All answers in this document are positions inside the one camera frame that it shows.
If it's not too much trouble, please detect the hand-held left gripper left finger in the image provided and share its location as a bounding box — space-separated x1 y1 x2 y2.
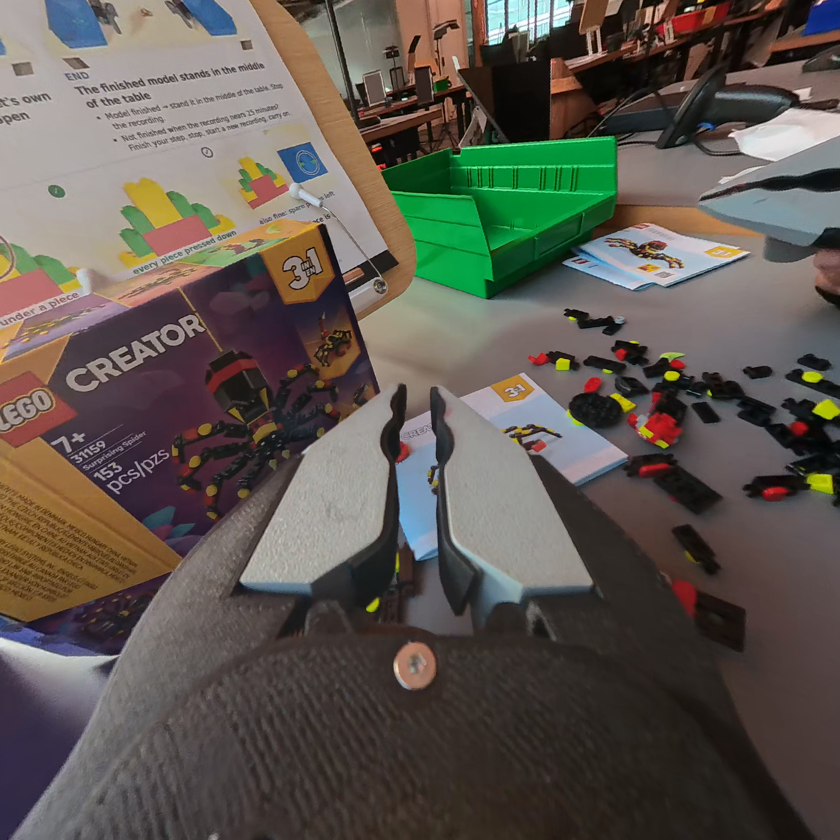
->
239 384 405 611

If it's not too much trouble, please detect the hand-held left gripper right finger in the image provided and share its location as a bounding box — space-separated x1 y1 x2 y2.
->
431 385 595 620

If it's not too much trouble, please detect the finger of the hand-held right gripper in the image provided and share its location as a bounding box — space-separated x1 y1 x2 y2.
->
696 136 840 263

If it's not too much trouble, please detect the pile of lego pieces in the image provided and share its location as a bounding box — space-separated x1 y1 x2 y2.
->
528 309 840 653

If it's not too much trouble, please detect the purple lego set box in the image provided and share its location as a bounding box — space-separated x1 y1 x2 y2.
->
0 217 382 624

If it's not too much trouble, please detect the crumpled white paper bag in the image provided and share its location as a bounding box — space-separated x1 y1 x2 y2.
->
729 108 840 162

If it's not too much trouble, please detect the open spider instruction booklet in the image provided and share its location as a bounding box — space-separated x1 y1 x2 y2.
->
394 373 631 563

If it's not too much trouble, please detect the black barcode scanner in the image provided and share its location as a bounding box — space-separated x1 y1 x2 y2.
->
657 63 802 149

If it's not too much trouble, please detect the closed instruction booklet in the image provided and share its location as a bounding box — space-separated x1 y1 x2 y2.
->
565 221 752 292

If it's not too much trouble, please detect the green plastic bin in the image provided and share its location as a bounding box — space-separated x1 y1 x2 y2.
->
381 136 619 300

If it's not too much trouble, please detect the printed instruction sheet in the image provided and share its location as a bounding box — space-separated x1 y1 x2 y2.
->
0 0 395 316

